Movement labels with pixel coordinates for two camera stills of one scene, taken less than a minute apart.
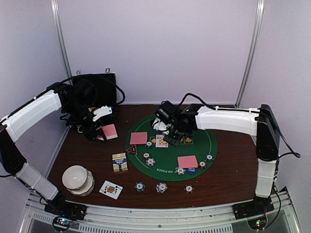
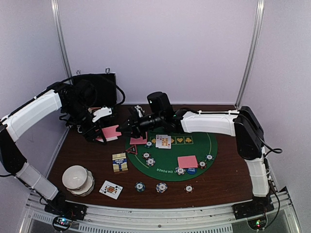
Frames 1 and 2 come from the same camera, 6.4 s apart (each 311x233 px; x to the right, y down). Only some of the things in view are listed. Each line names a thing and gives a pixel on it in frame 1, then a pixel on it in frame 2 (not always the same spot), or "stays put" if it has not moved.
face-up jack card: [111, 189] stays put
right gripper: [174, 141] → [135, 125]
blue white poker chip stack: [161, 187] stays put
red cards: [187, 161] stays put
